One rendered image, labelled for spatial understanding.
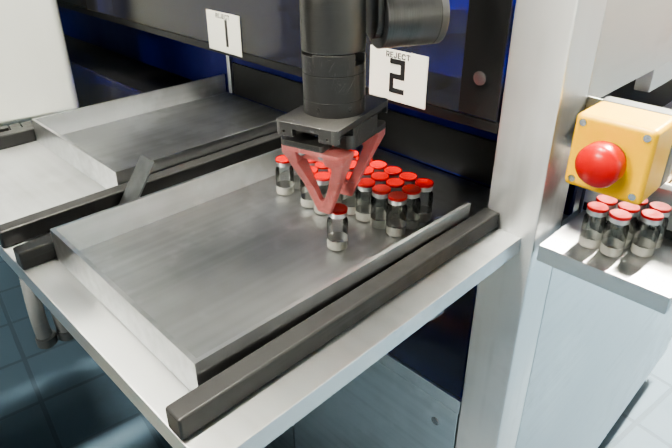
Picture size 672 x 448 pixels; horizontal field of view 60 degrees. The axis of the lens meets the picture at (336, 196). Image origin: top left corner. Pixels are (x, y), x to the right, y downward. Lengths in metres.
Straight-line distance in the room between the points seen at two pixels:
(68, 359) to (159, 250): 1.33
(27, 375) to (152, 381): 1.46
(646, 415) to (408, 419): 0.98
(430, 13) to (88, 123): 0.63
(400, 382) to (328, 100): 0.51
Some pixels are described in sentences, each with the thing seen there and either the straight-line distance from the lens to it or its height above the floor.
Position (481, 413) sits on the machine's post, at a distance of 0.83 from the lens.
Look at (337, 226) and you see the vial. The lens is 0.58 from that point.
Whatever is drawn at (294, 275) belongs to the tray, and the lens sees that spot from 0.57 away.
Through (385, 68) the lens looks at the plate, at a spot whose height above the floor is 1.03.
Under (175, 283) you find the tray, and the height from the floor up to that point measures 0.88.
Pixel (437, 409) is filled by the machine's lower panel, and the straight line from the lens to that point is 0.89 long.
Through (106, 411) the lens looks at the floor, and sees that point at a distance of 1.74.
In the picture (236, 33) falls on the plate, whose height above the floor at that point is 1.02.
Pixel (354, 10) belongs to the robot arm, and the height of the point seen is 1.12.
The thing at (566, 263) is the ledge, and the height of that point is 0.87.
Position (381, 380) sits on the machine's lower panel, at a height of 0.55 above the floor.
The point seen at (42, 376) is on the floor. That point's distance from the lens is 1.91.
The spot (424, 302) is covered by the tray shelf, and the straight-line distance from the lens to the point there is 0.54.
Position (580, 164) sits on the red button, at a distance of 0.56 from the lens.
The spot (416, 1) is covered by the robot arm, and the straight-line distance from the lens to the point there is 0.53.
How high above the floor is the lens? 1.21
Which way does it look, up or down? 27 degrees down
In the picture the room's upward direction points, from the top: straight up
